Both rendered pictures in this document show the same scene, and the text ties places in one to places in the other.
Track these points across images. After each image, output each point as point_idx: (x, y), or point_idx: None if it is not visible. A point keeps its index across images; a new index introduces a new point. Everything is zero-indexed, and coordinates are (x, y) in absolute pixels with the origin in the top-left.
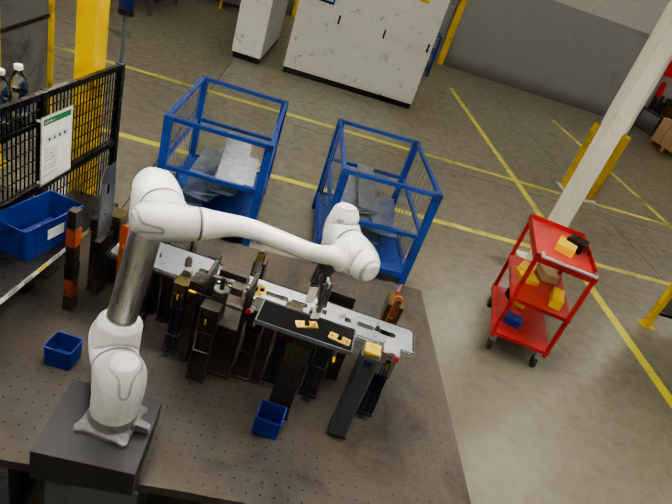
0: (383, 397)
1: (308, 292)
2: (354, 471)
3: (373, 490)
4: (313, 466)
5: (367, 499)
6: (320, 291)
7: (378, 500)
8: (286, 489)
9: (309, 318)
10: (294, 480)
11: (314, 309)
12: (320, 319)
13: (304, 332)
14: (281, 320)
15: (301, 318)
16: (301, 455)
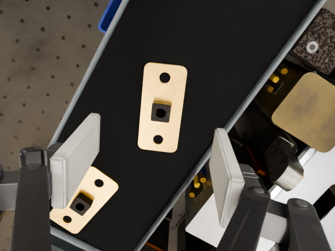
0: (171, 228)
1: (231, 158)
2: (46, 131)
3: (15, 145)
4: (57, 73)
5: (2, 131)
6: (12, 235)
7: (0, 145)
8: (19, 15)
9: (197, 133)
10: (34, 34)
11: (68, 138)
12: (188, 173)
13: (116, 84)
14: (194, 3)
15: (200, 101)
16: (77, 61)
